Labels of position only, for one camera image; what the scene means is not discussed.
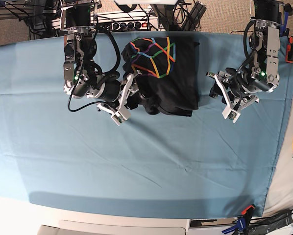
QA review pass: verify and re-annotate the white power strip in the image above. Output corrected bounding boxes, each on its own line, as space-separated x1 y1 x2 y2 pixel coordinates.
98 16 159 32

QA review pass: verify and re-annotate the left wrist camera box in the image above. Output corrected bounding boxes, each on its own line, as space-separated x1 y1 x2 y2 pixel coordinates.
222 106 241 123

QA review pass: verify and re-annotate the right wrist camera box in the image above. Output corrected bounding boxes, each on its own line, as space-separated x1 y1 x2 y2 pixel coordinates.
111 109 131 126

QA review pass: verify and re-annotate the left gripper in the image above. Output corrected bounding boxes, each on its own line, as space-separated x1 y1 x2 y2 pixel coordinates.
206 71 260 112

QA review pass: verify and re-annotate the black T-shirt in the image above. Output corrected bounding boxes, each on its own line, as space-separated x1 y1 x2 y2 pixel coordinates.
121 36 199 117

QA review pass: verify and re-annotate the blue table cloth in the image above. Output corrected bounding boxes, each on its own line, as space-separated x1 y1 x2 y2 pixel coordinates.
0 32 293 219

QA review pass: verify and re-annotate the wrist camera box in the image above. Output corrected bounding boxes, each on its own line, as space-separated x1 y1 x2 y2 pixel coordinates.
111 109 131 126
222 106 241 123

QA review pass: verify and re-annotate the orange blue clamp bottom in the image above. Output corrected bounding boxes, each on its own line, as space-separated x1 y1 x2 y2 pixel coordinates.
222 204 255 235

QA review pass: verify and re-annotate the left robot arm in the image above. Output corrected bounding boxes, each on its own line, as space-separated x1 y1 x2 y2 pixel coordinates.
206 0 284 121

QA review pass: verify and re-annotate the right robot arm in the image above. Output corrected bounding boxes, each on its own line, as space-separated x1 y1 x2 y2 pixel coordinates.
60 0 140 123

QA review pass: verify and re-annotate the orange black clamp top right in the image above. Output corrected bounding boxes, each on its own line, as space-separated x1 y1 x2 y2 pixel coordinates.
285 36 293 63

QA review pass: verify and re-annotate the blue clamp top right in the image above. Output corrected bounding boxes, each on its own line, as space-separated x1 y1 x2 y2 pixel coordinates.
280 3 293 37

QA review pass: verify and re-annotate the black plastic bag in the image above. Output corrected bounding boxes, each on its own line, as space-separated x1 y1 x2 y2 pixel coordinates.
247 209 293 235

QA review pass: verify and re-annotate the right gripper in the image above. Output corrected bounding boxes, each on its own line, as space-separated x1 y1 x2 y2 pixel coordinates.
96 73 139 115

